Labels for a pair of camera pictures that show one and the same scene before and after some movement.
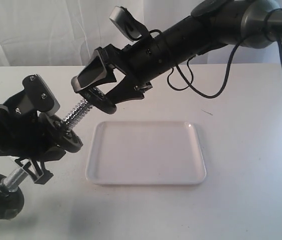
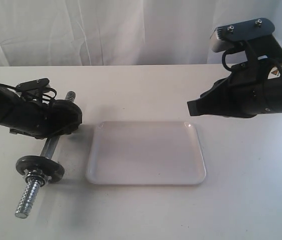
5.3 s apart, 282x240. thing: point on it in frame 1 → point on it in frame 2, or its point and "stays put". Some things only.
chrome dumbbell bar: x=10 y=181 → x=26 y=203
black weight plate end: x=65 y=139 → x=67 y=116
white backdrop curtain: x=66 y=33 stays put
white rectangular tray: x=145 y=153 stays put
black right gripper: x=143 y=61 → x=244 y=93
